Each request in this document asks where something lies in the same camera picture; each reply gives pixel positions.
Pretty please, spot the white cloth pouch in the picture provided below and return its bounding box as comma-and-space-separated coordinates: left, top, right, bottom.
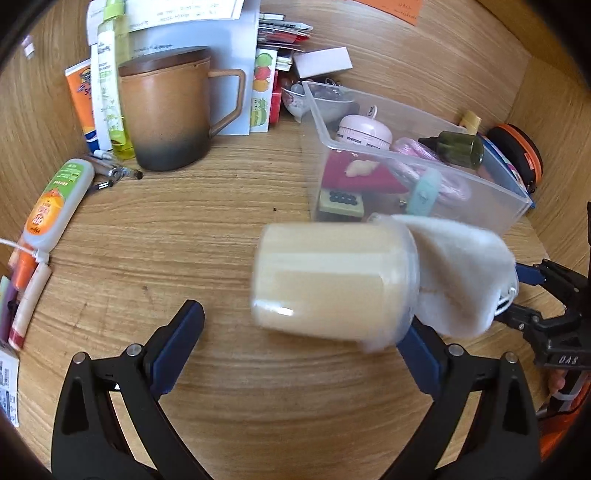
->
362, 214, 519, 351

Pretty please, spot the dark green glass bottle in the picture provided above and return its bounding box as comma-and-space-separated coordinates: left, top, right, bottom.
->
419, 131, 484, 170

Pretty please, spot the pink white rope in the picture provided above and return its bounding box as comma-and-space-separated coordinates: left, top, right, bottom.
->
389, 137, 473, 206

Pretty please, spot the beige plastic jar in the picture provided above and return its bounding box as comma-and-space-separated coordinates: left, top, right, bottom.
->
250, 215, 420, 350

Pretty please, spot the pink round compact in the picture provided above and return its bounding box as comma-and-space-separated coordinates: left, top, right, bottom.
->
335, 105, 393, 150

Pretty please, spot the right hand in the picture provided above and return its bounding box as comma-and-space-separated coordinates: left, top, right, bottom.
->
547, 369, 566, 395

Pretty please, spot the black orange round case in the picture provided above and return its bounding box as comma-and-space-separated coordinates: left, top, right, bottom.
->
486, 123, 544, 193

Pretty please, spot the green tile with black dots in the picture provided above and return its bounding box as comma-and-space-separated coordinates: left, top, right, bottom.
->
318, 188, 365, 219

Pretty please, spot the clear plastic storage bin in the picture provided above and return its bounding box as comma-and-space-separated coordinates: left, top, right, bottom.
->
301, 86, 531, 234

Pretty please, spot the orange label wipes pack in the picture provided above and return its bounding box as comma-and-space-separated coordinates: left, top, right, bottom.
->
23, 158, 95, 253

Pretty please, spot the red velvet gift pouch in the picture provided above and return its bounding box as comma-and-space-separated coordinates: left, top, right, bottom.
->
322, 151, 408, 194

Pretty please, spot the glass bowl of trinkets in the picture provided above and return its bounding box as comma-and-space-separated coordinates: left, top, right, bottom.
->
281, 81, 360, 124

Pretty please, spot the orange paper note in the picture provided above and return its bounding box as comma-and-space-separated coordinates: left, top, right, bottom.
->
358, 0, 423, 26

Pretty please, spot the green white tube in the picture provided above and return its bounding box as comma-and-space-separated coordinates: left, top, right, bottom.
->
96, 1, 135, 160

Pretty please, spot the small white box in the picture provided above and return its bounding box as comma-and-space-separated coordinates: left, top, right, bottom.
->
294, 47, 353, 79

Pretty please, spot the fruit pattern box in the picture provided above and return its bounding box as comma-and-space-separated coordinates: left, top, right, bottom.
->
249, 48, 277, 133

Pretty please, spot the brown ceramic mug with lid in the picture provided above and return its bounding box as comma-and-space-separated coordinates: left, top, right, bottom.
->
118, 46, 246, 172

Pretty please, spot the stack of booklets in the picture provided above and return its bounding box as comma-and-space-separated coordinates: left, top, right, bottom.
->
256, 13, 314, 72

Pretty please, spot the orange snack box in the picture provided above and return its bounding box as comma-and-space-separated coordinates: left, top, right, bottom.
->
64, 59, 99, 153

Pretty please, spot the white paper sheet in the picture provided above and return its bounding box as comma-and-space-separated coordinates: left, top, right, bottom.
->
87, 0, 246, 33

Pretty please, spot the white charging cable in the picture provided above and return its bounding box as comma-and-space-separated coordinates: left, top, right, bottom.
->
0, 237, 51, 265

